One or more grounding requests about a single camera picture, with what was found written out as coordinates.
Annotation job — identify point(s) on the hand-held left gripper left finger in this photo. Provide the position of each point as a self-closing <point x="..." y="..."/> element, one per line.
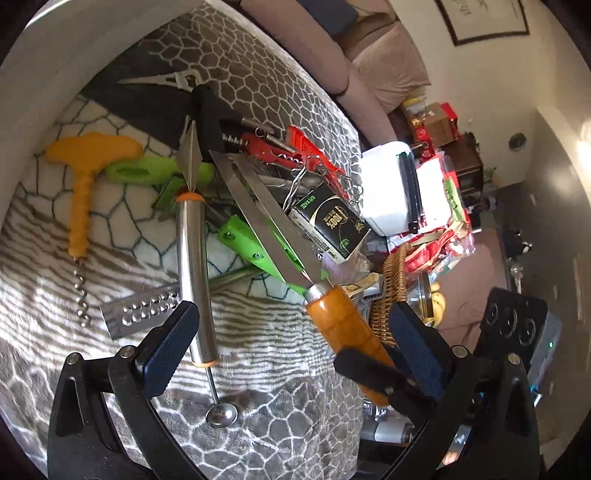
<point x="171" y="341"/>

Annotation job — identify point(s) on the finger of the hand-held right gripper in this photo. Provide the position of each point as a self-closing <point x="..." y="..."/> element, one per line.
<point x="364" y="369"/>

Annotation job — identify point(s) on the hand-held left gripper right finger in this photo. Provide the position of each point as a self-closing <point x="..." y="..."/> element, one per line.
<point x="415" y="350"/>

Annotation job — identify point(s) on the steel fruit carving tool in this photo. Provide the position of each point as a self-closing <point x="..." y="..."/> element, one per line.
<point x="194" y="258"/>

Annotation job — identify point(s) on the black carton with gold print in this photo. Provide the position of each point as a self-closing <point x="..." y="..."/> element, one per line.
<point x="330" y="221"/>

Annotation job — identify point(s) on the white cardboard box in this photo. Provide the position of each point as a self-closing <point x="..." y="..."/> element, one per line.
<point x="69" y="46"/>

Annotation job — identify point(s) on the perforated steel grater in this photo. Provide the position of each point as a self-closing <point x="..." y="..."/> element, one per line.
<point x="138" y="311"/>

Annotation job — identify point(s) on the yellow fruit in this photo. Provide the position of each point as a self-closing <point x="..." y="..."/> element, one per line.
<point x="437" y="305"/>

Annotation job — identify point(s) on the glass jar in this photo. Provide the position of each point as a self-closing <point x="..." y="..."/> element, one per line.
<point x="422" y="290"/>

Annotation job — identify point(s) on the wicker basket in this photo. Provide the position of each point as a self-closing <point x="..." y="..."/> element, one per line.
<point x="392" y="277"/>

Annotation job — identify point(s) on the green plastic peeler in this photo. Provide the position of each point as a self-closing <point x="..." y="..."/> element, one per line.
<point x="240" y="240"/>

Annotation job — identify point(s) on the pile of red snack packets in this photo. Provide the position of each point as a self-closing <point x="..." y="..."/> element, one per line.
<point x="443" y="203"/>

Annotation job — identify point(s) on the dark wooden cabinet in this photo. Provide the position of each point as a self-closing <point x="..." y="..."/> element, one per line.
<point x="466" y="166"/>

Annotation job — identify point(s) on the white tissue box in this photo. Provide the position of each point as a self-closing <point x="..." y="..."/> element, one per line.
<point x="381" y="194"/>

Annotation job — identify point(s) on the stack of red cardboard boxes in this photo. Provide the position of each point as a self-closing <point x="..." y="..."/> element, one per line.
<point x="434" y="122"/>

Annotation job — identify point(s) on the red spring tool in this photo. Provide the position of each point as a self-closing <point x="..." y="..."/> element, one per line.
<point x="304" y="145"/>

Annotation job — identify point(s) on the steel pliers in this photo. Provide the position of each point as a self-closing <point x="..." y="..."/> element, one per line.
<point x="157" y="81"/>

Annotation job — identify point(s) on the grey patterned blanket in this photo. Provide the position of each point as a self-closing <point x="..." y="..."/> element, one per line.
<point x="277" y="69"/>

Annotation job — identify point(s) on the brown sofa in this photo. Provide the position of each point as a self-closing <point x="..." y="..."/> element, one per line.
<point x="323" y="50"/>

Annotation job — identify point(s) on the dark blue cushion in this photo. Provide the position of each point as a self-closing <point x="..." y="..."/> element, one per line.
<point x="332" y="9"/>

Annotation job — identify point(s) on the round wall fitting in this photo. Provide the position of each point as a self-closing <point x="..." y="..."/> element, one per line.
<point x="517" y="141"/>

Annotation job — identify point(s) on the framed wall picture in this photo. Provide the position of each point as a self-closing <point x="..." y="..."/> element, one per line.
<point x="485" y="21"/>

